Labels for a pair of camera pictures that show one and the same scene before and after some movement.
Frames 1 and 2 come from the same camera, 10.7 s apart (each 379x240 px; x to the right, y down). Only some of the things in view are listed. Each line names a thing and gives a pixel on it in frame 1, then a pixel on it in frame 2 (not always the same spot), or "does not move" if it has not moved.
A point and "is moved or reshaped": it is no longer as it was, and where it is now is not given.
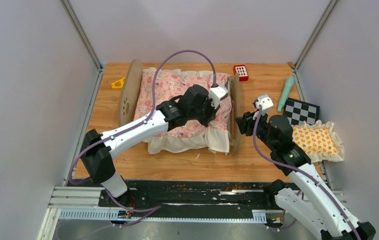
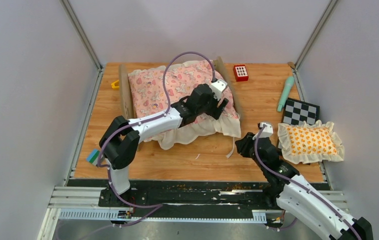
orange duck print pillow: (318, 141) does not move
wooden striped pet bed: (143, 90) is moved or reshaped
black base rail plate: (189, 195) does not move
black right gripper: (244, 123) to (242, 144)
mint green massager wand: (289, 82) does not move
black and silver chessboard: (298, 111) does not move
